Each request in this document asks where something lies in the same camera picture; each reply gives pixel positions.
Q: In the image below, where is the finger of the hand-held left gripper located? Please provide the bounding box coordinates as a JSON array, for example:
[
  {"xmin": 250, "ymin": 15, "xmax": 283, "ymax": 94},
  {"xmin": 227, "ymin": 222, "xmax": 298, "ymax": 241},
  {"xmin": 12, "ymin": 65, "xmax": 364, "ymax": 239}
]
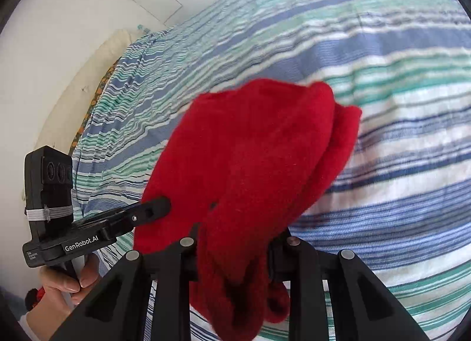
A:
[{"xmin": 107, "ymin": 196, "xmax": 172, "ymax": 236}]

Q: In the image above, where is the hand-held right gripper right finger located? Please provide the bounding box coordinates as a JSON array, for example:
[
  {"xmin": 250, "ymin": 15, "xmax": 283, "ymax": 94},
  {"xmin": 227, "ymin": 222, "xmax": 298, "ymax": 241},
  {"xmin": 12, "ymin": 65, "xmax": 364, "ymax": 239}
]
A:
[{"xmin": 267, "ymin": 229, "xmax": 431, "ymax": 341}]

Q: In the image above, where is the red sweater with white print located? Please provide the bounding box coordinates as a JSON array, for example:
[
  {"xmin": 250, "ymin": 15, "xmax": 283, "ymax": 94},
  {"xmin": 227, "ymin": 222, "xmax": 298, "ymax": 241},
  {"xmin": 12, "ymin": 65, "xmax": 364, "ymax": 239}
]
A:
[{"xmin": 133, "ymin": 79, "xmax": 363, "ymax": 341}]

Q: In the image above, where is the cream cushion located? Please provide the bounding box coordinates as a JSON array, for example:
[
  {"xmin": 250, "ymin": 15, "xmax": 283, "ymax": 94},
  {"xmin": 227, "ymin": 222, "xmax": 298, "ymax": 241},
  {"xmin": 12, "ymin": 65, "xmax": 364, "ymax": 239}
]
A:
[{"xmin": 39, "ymin": 28, "xmax": 142, "ymax": 150}]

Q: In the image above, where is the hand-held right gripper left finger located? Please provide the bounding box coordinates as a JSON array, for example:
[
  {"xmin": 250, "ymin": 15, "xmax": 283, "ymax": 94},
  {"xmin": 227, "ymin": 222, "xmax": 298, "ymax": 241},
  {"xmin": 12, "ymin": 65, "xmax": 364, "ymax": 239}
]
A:
[{"xmin": 49, "ymin": 223, "xmax": 201, "ymax": 341}]

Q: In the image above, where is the orange green patterned mattress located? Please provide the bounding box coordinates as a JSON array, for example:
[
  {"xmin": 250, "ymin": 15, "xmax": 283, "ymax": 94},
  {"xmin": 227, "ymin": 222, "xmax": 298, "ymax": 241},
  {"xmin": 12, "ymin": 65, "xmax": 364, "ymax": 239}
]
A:
[{"xmin": 72, "ymin": 57, "xmax": 123, "ymax": 151}]

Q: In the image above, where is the person's left hand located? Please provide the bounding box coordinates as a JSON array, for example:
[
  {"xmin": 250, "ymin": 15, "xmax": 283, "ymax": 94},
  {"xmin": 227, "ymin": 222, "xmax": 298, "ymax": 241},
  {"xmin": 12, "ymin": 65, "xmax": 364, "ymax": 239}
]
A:
[{"xmin": 39, "ymin": 253, "xmax": 102, "ymax": 307}]

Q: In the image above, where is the striped bed sheet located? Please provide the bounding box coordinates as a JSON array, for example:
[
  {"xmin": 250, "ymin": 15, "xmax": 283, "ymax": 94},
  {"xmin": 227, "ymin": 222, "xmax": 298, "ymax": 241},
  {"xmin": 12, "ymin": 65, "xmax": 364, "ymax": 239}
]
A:
[{"xmin": 70, "ymin": 0, "xmax": 471, "ymax": 341}]

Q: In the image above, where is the small red object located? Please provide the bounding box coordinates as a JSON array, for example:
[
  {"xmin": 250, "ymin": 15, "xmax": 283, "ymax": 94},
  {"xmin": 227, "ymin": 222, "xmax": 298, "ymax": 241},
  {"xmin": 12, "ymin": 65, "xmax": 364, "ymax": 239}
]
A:
[{"xmin": 25, "ymin": 287, "xmax": 47, "ymax": 309}]

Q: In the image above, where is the person's left forearm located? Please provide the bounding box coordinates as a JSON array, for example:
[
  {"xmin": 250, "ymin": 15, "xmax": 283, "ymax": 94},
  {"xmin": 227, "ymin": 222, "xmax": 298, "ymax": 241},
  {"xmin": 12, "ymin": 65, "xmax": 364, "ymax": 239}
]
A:
[{"xmin": 16, "ymin": 291, "xmax": 79, "ymax": 341}]

